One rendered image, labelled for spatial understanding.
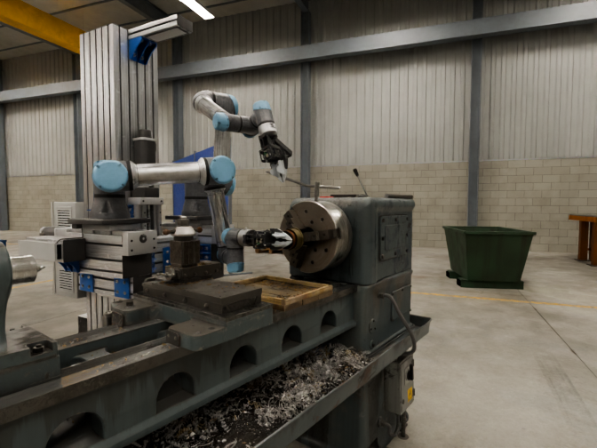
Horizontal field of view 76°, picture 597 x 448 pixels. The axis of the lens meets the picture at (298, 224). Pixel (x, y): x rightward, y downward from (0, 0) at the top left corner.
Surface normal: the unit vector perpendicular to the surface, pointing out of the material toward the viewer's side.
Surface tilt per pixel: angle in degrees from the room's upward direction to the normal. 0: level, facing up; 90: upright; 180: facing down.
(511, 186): 90
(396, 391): 90
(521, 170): 90
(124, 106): 90
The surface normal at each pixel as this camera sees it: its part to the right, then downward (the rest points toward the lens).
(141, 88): 0.88, 0.03
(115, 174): 0.34, 0.06
